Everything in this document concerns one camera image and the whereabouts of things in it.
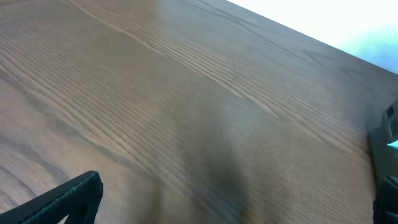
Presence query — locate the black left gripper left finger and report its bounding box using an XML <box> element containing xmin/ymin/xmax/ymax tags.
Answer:
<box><xmin>1</xmin><ymin>170</ymin><xmax>103</xmax><ymax>224</ymax></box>

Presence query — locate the grey plastic basket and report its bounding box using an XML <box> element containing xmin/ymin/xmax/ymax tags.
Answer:
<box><xmin>368</xmin><ymin>100</ymin><xmax>397</xmax><ymax>186</ymax></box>

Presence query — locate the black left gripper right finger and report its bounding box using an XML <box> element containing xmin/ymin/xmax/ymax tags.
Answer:
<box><xmin>373</xmin><ymin>176</ymin><xmax>398</xmax><ymax>224</ymax></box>

